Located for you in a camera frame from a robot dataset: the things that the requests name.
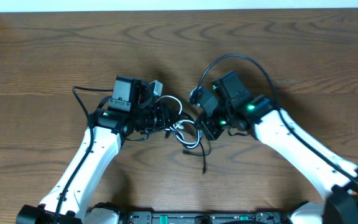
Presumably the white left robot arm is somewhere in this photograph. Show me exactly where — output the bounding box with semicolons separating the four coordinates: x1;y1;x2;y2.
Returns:
16;77;179;224

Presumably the black micro USB cable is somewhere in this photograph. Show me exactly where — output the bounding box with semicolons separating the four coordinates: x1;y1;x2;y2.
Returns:
181;127;213;174

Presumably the white USB cable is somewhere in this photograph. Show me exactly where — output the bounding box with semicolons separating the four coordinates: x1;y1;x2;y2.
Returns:
155;95;203;149

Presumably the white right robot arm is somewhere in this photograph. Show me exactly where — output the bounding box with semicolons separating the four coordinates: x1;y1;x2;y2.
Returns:
190;93;358;223

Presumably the black mounting rail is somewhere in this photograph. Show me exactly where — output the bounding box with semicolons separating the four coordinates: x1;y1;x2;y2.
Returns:
82;202;310;224

